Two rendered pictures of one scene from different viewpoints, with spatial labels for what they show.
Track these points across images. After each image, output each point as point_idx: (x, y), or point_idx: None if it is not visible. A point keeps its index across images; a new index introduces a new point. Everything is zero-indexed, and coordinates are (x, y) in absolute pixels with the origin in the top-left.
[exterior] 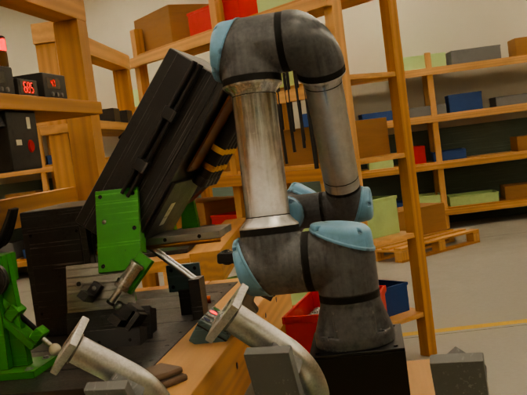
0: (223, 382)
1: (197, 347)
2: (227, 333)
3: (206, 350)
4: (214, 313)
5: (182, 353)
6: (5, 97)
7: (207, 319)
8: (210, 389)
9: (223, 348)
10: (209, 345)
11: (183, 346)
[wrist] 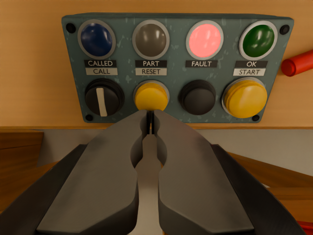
0: (4, 128)
1: (53, 48)
2: (87, 116)
3: (12, 80)
4: (195, 46)
5: (13, 22)
6: None
7: (87, 43)
8: None
9: (19, 122)
10: (65, 77)
11: (75, 10)
